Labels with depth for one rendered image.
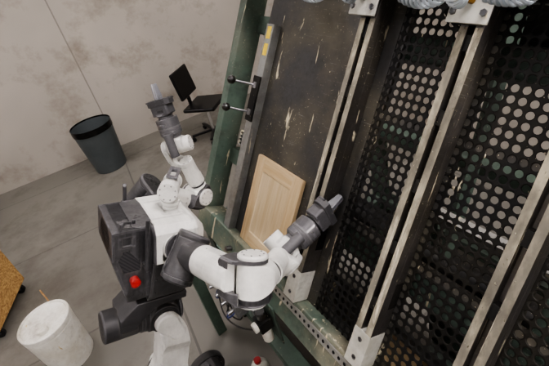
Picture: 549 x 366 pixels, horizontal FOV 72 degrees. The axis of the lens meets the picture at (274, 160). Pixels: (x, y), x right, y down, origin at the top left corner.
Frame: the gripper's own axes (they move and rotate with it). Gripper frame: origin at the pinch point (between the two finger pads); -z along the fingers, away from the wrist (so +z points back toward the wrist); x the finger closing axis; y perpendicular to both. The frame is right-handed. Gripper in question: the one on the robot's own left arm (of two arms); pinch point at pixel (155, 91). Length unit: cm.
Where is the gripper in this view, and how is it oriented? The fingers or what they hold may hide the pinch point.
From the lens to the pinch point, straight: 157.0
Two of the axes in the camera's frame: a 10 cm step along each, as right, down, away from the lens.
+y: -4.2, 3.8, -8.3
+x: 8.6, -1.1, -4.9
